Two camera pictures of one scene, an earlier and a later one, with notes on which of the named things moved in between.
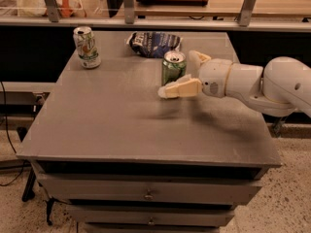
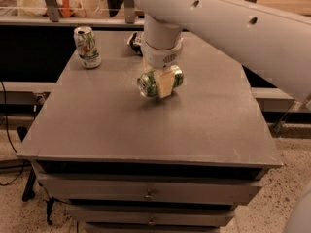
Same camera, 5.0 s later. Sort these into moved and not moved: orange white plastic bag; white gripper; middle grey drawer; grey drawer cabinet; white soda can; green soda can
Moved: green soda can; white gripper
Not moved: grey drawer cabinet; middle grey drawer; orange white plastic bag; white soda can
